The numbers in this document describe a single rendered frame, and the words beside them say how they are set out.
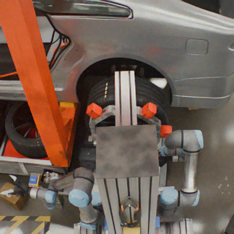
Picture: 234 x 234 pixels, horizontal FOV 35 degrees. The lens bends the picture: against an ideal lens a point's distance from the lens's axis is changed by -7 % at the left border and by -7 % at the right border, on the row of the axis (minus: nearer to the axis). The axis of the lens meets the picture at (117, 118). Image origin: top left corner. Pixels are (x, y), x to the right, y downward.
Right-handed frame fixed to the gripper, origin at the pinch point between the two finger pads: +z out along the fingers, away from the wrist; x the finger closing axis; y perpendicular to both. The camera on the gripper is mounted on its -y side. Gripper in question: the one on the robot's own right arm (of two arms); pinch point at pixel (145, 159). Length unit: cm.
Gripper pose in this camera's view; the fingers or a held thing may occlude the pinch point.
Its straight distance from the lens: 294.5
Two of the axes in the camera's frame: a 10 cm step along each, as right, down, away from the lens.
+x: -0.4, 8.0, -6.0
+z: -10.0, 0.0, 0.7
